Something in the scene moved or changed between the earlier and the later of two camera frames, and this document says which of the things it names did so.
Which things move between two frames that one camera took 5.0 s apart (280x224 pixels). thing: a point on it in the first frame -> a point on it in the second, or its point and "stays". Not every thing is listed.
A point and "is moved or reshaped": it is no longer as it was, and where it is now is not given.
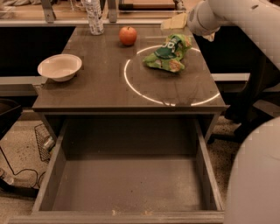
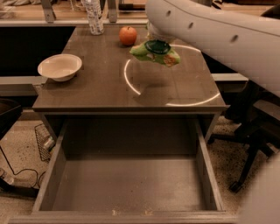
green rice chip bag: (169, 54) is moved or reshaped
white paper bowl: (59, 67) stays
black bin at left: (10, 112) stays
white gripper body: (200, 24) -> (154, 34)
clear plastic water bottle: (94, 14) stays
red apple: (128, 35) stays
